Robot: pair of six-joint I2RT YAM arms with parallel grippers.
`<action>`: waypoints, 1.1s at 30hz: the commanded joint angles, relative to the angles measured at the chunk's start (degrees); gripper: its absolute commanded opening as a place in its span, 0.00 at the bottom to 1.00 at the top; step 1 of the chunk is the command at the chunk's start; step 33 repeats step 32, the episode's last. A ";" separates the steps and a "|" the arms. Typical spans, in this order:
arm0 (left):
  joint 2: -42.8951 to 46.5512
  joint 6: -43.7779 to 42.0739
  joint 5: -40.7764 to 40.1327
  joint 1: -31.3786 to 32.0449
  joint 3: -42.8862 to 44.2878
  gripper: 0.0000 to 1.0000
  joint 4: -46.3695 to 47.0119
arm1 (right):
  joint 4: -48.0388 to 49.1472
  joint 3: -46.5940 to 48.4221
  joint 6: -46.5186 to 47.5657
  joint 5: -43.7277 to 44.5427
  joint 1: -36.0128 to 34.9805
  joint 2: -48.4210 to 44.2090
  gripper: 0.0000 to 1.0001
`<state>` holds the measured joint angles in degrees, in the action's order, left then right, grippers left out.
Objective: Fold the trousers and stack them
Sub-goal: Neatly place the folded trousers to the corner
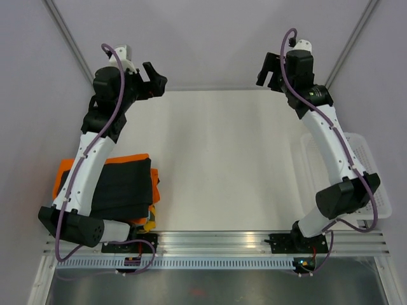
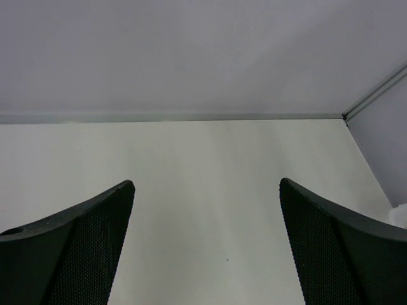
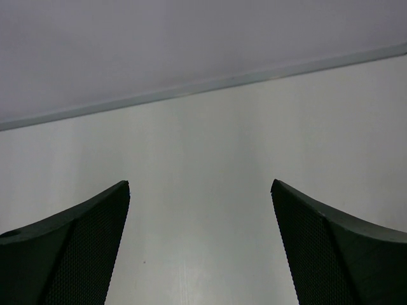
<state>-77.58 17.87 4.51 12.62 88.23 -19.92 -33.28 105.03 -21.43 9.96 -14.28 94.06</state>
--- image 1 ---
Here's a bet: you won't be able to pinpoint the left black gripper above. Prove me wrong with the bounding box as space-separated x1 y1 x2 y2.
117 62 167 112

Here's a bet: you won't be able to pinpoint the black trousers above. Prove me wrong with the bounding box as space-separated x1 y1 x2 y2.
63 158 153 220

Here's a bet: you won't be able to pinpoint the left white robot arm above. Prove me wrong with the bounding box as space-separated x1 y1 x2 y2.
38 62 167 252

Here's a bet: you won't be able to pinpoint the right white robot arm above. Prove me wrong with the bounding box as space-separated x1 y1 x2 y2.
256 50 380 252

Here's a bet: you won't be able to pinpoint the orange folded garment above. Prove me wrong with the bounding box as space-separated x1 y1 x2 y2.
51 153 161 228

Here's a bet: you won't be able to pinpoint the yellow black patterned garment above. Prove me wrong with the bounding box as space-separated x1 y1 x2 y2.
142 205 156 233

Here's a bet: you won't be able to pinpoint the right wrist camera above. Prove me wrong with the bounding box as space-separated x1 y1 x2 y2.
289 37 312 53

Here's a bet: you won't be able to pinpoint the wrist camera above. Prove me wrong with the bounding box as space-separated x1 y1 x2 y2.
114 44 139 74
289 37 312 53

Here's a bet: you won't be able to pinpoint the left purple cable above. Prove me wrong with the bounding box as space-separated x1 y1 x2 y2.
54 43 156 280

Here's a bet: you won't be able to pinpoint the purple cable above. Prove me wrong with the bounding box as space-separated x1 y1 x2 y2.
281 28 381 277
54 43 156 280

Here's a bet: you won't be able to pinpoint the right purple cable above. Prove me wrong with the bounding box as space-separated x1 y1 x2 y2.
281 28 381 277

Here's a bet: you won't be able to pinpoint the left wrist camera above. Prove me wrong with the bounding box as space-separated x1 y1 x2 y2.
114 44 139 74

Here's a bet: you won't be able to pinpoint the right aluminium frame post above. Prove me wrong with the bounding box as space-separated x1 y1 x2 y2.
325 0 381 91

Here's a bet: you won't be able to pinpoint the aluminium frame post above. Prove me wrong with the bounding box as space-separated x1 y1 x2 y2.
41 0 94 89
325 0 381 91

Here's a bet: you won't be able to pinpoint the left aluminium frame post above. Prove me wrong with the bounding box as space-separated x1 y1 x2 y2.
41 0 94 89

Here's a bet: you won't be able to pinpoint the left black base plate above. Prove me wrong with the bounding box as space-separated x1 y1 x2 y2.
101 233 158 255

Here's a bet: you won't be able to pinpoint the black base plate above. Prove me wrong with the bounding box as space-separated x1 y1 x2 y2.
265 233 328 254
101 233 158 255

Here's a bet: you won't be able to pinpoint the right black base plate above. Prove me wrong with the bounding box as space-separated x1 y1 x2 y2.
265 233 328 254

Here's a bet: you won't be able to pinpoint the aluminium rail beam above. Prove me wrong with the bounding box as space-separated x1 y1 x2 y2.
43 231 390 257

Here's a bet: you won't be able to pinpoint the white slotted cable duct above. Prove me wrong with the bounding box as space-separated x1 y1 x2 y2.
57 256 294 270

